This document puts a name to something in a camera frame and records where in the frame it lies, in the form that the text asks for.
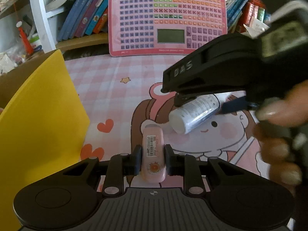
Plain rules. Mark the yellow cardboard box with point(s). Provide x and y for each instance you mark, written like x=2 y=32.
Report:
x=43 y=126

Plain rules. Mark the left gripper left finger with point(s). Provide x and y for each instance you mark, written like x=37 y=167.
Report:
x=118 y=167

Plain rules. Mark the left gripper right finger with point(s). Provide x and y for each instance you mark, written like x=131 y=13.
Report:
x=187 y=167

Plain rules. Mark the stack of papers and books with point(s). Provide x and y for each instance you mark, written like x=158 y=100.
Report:
x=255 y=28

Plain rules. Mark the person right hand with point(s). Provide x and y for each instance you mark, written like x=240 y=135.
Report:
x=276 y=117

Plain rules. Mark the pink rectangular case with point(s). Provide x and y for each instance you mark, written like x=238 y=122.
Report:
x=153 y=165

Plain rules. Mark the pink printed table mat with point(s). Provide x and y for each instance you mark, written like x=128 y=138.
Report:
x=122 y=95

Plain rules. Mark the row of blue books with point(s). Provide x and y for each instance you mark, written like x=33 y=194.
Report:
x=73 y=20

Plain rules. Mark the pink learning keyboard tablet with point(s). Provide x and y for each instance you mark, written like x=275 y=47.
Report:
x=149 y=27

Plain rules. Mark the white spray bottle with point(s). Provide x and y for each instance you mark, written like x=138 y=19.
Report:
x=192 y=114

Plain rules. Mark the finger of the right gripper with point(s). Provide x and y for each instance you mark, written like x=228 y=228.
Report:
x=238 y=104

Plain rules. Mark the white bookshelf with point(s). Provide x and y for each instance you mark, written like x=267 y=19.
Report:
x=48 y=25

